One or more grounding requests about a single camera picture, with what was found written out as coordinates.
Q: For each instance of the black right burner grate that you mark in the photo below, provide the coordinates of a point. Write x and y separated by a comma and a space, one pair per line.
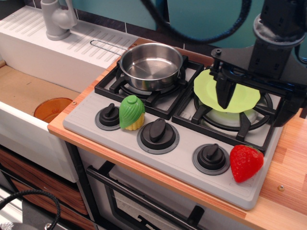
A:
199, 124

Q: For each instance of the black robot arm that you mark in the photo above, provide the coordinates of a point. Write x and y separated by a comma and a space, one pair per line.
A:
282, 24

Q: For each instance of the black oven door handle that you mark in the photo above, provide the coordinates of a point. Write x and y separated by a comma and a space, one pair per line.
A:
102, 175

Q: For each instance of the orange plastic sink drain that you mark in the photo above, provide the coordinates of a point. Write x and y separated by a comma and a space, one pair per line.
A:
50, 109

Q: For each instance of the black left burner grate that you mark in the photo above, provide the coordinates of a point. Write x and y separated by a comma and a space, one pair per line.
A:
162, 103

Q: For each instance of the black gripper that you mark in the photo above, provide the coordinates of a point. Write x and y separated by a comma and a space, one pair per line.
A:
274, 71

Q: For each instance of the black middle stove knob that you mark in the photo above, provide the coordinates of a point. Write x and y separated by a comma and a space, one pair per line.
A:
158, 137

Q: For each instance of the grey toy faucet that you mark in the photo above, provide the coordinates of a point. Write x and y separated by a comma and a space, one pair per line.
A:
58, 21

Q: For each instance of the light green plastic plate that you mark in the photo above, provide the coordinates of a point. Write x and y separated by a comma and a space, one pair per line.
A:
244, 98

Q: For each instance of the white toy sink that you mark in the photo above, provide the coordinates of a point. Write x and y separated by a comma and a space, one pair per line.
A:
35, 69

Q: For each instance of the grey toy stove top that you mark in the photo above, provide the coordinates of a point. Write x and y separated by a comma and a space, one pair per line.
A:
82, 121

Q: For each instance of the stainless steel pot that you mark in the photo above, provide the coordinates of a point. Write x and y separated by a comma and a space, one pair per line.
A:
147, 67

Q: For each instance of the wood grain drawer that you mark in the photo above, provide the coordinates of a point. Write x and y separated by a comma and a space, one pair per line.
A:
23, 174

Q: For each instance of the black left stove knob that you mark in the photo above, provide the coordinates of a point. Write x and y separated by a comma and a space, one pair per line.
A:
108, 118

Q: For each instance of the black burner grate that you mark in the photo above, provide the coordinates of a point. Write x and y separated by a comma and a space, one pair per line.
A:
162, 103
199, 124

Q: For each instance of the red toy strawberry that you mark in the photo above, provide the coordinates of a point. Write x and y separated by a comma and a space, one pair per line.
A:
245, 162

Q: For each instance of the black stove knob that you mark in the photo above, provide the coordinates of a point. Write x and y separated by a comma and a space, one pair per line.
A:
211, 159
108, 118
158, 137

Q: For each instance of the green yellow toy corncob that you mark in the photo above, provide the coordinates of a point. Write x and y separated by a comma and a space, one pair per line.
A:
131, 113

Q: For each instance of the black right stove knob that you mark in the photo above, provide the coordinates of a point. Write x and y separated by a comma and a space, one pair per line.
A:
211, 159

